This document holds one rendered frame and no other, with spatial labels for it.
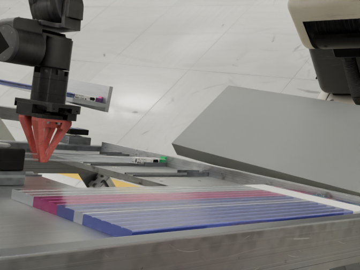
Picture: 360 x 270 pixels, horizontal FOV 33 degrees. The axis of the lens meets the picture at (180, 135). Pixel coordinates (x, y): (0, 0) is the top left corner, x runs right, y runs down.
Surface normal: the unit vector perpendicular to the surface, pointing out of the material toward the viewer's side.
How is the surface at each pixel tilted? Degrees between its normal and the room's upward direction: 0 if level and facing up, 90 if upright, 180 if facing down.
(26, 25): 89
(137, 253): 90
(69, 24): 89
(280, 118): 0
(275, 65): 0
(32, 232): 43
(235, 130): 0
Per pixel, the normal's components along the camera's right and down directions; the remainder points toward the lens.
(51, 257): 0.73, 0.13
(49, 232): 0.13, -0.99
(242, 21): -0.36, -0.76
